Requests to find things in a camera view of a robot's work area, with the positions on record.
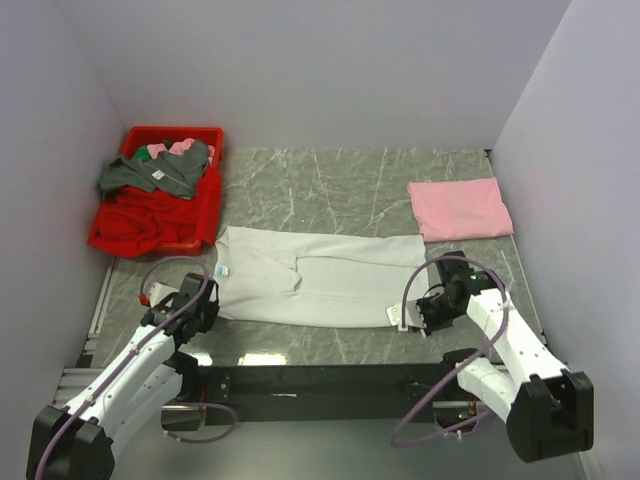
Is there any white t-shirt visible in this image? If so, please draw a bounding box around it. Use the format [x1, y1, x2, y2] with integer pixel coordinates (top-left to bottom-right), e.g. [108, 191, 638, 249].
[214, 226, 429, 329]

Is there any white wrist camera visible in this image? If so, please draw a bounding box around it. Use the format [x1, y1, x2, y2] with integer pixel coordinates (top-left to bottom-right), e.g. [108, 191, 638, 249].
[386, 300, 426, 332]
[138, 282, 178, 307]

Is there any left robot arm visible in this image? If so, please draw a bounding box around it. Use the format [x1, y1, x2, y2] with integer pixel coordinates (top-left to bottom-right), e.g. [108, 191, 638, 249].
[26, 273, 219, 479]

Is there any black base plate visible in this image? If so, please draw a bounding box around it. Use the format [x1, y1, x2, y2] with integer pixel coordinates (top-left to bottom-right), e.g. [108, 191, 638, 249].
[159, 363, 496, 434]

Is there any folded pink t-shirt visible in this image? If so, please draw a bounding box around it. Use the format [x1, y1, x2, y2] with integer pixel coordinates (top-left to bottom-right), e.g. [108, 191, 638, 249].
[408, 177, 514, 243]

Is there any grey t-shirt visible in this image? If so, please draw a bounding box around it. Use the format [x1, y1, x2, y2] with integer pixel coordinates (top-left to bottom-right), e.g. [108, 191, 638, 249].
[98, 144, 213, 200]

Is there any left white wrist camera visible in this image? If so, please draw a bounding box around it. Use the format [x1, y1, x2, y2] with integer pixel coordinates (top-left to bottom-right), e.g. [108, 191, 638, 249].
[138, 282, 178, 307]

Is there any red plastic bin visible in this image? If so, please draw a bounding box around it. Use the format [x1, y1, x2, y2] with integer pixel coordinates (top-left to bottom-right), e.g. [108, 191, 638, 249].
[87, 125, 225, 257]

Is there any green garment in bin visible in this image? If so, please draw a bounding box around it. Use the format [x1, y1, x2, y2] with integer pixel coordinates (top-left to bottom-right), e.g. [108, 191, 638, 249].
[131, 145, 153, 162]

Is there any pink garment in bin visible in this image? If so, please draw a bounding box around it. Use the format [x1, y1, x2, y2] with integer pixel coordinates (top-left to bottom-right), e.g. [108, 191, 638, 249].
[147, 138, 215, 159]

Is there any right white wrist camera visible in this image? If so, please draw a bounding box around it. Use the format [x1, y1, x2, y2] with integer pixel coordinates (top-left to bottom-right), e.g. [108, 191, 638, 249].
[386, 300, 426, 332]

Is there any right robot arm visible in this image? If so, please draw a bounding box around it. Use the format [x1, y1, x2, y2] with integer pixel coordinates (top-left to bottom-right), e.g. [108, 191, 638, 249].
[415, 251, 594, 463]

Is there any aluminium frame rail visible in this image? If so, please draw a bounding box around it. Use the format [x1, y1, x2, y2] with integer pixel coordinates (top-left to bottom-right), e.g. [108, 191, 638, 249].
[29, 249, 601, 480]

